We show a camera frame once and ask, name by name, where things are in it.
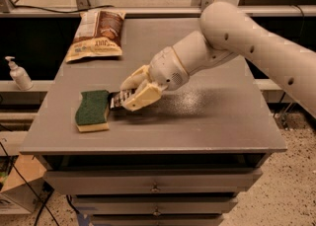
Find black rxbar chocolate bar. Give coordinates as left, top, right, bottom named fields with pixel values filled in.
left=109, top=89, right=135, bottom=110

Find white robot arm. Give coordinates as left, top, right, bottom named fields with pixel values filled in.
left=120, top=2, right=316, bottom=116

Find black floor cable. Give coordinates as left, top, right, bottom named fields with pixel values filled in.
left=0, top=139, right=61, bottom=226

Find top drawer metal knob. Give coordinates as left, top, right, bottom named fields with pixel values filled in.
left=150, top=185, right=161, bottom=193

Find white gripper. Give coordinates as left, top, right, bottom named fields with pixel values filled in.
left=119, top=46, right=190, bottom=112

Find green and yellow sponge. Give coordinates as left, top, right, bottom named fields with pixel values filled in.
left=75, top=90, right=110, bottom=132

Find grey drawer cabinet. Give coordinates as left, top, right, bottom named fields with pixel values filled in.
left=21, top=19, right=286, bottom=226

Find brown white chip bag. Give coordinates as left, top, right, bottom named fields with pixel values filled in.
left=65, top=10, right=125, bottom=62

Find cardboard box on floor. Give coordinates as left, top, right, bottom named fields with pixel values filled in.
left=0, top=155, right=45, bottom=215

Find drawer metal knob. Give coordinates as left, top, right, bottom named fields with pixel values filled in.
left=152, top=208, right=161, bottom=217
left=150, top=185, right=161, bottom=193

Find white pump dispenser bottle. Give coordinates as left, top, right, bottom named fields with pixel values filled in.
left=5, top=56, right=33, bottom=91

